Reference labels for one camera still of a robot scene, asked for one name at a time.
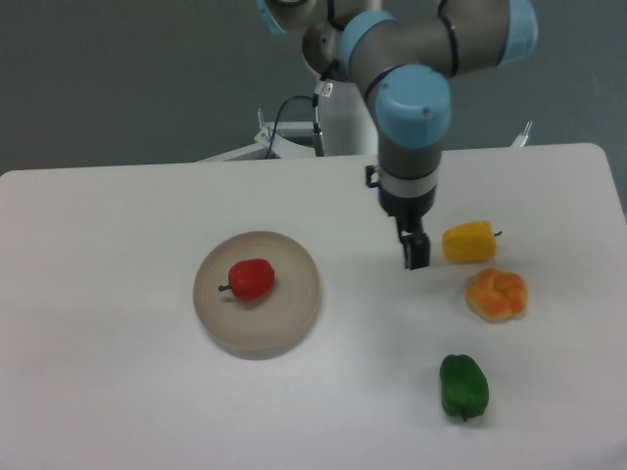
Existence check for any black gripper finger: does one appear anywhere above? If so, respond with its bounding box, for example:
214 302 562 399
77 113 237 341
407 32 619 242
395 217 411 268
407 232 431 269

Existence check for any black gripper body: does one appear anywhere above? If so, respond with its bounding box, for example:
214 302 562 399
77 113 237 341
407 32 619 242
365 164 437 230

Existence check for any red toy pepper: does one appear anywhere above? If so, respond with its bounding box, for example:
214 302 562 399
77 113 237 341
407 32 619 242
217 258 275 302

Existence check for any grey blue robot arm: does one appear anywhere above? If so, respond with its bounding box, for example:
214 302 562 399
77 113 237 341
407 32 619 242
257 1 538 269

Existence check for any yellow toy pepper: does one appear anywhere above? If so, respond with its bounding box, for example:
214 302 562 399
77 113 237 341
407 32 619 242
442 220 502 263

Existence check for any green toy pepper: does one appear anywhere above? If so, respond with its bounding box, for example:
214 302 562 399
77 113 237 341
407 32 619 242
439 354 490 421

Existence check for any beige round plate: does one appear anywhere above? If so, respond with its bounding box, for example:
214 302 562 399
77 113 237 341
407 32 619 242
193 231 321 359

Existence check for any orange knotted bread roll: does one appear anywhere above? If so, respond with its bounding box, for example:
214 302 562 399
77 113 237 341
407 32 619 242
464 268 529 323

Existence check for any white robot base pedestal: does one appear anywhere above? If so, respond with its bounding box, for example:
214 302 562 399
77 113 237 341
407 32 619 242
314 78 378 155

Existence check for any black cable with connector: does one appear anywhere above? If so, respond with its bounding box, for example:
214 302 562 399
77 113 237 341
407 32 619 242
264 58 342 159

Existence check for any white metal mounting frame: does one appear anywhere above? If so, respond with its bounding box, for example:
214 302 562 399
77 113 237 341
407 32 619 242
195 108 533 163

